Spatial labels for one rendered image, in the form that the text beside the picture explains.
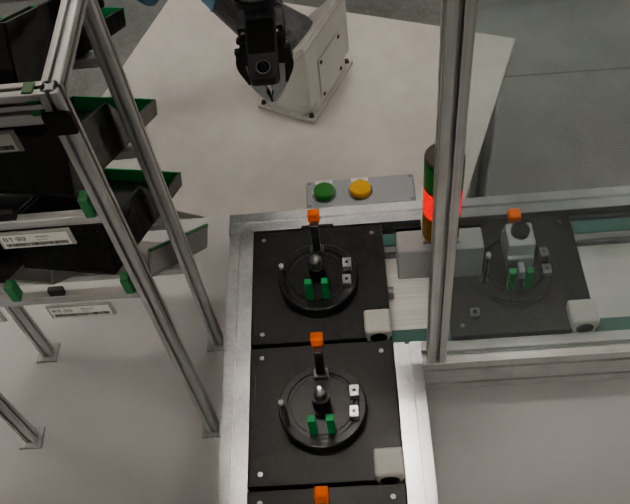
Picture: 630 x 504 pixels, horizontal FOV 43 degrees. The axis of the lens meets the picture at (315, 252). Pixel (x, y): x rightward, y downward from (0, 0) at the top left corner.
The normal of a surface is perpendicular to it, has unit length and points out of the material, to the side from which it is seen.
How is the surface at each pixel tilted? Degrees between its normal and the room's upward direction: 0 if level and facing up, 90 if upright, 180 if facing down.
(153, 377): 0
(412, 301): 0
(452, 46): 90
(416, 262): 90
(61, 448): 0
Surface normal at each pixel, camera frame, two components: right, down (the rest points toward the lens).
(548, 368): 0.03, 0.81
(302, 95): -0.43, 0.76
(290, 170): -0.09, -0.58
